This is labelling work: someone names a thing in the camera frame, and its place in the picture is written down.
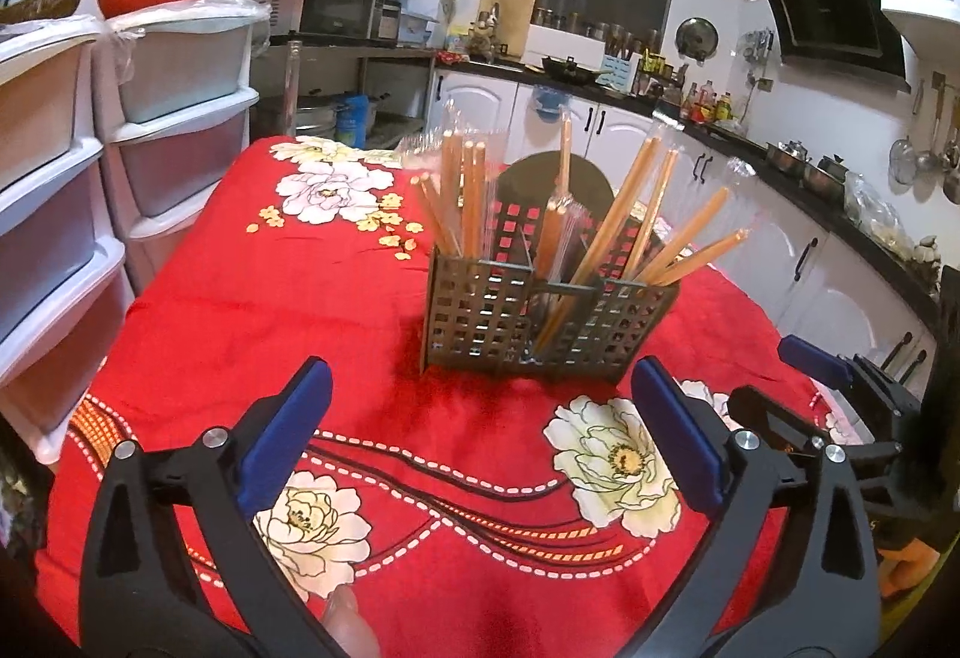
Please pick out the round metal pan lid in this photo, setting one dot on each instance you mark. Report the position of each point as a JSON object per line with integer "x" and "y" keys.
{"x": 696, "y": 37}

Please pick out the group of metal pots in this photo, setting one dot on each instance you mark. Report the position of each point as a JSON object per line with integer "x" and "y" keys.
{"x": 806, "y": 167}

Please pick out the blue knife block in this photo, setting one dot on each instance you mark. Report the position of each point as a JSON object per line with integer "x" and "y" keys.
{"x": 620, "y": 73}

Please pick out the white plastic drawer tower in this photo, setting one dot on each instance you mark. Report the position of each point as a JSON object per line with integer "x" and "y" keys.
{"x": 180, "y": 103}
{"x": 45, "y": 193}

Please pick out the black wok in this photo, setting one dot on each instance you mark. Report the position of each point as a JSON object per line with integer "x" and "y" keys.
{"x": 574, "y": 69}

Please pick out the blue hanging bowl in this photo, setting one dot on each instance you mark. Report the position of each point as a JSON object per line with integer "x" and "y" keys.
{"x": 550, "y": 103}

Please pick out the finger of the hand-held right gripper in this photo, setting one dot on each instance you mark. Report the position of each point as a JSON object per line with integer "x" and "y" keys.
{"x": 772, "y": 414}
{"x": 814, "y": 358}

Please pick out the metal shelf rack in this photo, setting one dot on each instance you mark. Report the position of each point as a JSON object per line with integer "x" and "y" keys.
{"x": 337, "y": 58}

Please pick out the clear plastic bag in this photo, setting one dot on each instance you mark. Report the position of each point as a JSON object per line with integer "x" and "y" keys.
{"x": 881, "y": 215}

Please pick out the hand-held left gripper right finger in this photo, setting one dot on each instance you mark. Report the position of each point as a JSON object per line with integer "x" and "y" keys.
{"x": 679, "y": 429}

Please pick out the person's left hand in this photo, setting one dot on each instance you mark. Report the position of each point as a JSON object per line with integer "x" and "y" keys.
{"x": 351, "y": 628}

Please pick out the person's right hand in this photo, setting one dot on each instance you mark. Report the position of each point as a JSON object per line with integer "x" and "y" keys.
{"x": 907, "y": 564}

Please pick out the row of sauce bottles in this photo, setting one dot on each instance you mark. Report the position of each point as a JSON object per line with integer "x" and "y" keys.
{"x": 705, "y": 103}

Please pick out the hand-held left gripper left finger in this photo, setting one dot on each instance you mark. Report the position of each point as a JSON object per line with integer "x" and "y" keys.
{"x": 289, "y": 429}

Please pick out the woven wicker basket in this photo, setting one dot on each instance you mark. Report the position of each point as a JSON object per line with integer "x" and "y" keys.
{"x": 41, "y": 6}

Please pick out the red floral tablecloth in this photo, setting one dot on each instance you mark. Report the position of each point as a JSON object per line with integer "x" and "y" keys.
{"x": 262, "y": 298}

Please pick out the blue packet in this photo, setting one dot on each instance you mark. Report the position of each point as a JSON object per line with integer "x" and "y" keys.
{"x": 356, "y": 120}

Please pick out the hanging kitchen utensils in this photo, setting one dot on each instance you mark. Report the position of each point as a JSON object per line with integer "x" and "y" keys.
{"x": 926, "y": 156}

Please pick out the bunch of chopsticks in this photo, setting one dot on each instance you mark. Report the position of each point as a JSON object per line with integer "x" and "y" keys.
{"x": 450, "y": 193}

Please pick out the rectangular wooden cutting board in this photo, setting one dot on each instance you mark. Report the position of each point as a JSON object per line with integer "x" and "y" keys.
{"x": 514, "y": 13}

